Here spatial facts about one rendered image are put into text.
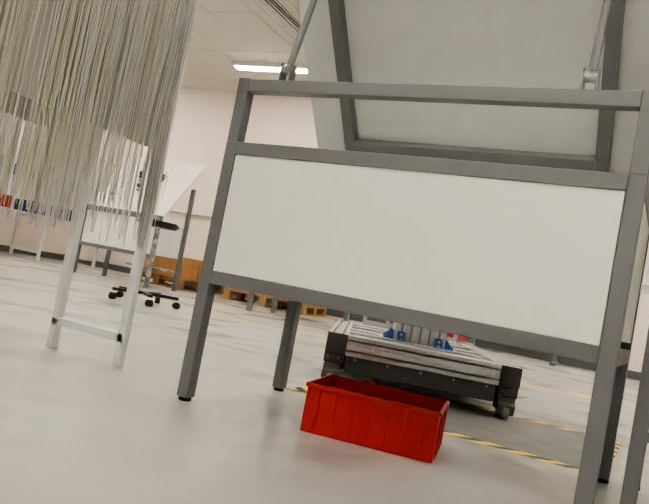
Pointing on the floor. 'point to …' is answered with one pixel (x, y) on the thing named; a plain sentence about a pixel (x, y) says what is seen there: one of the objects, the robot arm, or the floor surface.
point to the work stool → (151, 269)
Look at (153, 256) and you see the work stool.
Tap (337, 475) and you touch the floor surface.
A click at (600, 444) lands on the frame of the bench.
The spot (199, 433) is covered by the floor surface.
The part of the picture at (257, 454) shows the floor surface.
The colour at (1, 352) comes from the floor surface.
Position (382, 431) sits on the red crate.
